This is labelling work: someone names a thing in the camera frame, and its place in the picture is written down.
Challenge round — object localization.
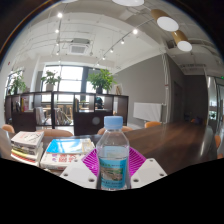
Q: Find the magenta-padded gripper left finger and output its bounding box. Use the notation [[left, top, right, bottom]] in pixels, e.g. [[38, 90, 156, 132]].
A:
[[59, 148, 101, 190]]

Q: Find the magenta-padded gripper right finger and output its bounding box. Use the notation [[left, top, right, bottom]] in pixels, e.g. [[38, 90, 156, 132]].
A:
[[127, 146, 168, 190]]

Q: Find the clear blue-capped water bottle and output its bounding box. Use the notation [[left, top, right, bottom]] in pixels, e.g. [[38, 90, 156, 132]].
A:
[[95, 115, 131, 191]]

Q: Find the large blue white cover book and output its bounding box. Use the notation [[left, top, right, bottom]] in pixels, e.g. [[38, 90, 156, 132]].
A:
[[39, 137, 97, 171]]

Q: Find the dark open shelf unit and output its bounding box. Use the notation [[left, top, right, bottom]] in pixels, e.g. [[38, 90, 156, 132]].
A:
[[4, 90, 130, 136]]

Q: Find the stack of books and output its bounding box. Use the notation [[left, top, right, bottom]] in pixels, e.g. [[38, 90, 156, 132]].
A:
[[10, 130, 45, 167]]

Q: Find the large bushy potted plant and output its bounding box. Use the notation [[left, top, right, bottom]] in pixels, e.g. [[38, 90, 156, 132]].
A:
[[87, 68, 116, 95]]

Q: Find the potted green plant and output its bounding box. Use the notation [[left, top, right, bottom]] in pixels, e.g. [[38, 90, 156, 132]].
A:
[[7, 71, 28, 96], [40, 70, 62, 92]]

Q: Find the white ceiling air conditioner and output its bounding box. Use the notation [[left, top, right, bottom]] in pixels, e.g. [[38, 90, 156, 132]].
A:
[[67, 37, 91, 56]]

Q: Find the group of ceiling lights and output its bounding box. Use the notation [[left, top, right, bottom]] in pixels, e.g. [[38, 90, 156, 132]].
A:
[[54, 0, 194, 68]]

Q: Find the white wall board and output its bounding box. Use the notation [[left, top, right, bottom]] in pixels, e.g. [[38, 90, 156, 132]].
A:
[[132, 101, 164, 123]]

